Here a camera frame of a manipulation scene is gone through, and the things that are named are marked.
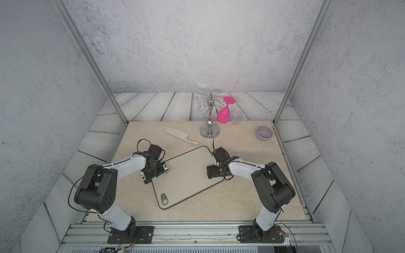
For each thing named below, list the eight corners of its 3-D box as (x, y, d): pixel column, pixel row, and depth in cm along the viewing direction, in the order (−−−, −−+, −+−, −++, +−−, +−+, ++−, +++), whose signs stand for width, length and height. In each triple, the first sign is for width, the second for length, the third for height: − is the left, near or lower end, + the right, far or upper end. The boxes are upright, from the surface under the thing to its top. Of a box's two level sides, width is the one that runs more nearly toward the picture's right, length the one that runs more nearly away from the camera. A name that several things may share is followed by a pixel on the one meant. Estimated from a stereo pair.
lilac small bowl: (256, 142, 110) (258, 137, 106) (253, 131, 117) (255, 126, 113) (272, 142, 110) (274, 137, 106) (268, 131, 117) (270, 126, 113)
